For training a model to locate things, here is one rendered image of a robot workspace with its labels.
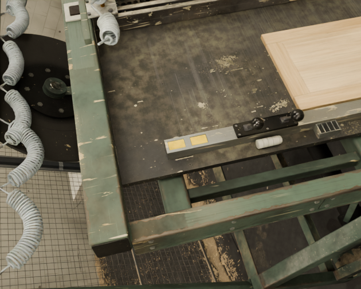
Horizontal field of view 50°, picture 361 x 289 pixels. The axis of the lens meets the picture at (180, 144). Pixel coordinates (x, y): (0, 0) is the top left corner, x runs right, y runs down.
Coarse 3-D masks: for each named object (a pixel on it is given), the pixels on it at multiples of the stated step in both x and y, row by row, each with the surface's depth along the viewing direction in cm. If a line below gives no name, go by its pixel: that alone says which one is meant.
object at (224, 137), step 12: (324, 108) 125; (336, 108) 125; (348, 108) 125; (360, 108) 125; (312, 120) 122; (324, 120) 123; (336, 120) 125; (348, 120) 126; (204, 132) 120; (216, 132) 120; (228, 132) 120; (264, 132) 120; (276, 132) 122; (288, 132) 124; (204, 144) 118; (216, 144) 119; (228, 144) 121; (168, 156) 118; (180, 156) 120
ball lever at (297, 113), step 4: (292, 112) 110; (296, 112) 109; (300, 112) 109; (284, 116) 121; (292, 116) 110; (296, 116) 109; (300, 116) 109; (280, 120) 121; (284, 120) 120; (288, 120) 121; (296, 120) 110; (300, 120) 110
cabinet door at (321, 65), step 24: (336, 24) 150; (360, 24) 150; (288, 48) 143; (312, 48) 143; (336, 48) 143; (360, 48) 143; (288, 72) 136; (312, 72) 137; (336, 72) 137; (360, 72) 136; (312, 96) 130; (336, 96) 130; (360, 96) 130
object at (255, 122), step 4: (252, 120) 109; (256, 120) 108; (260, 120) 108; (248, 124) 119; (252, 124) 109; (256, 124) 108; (260, 124) 108; (244, 128) 119; (248, 128) 118; (252, 128) 120; (256, 128) 109; (260, 128) 109
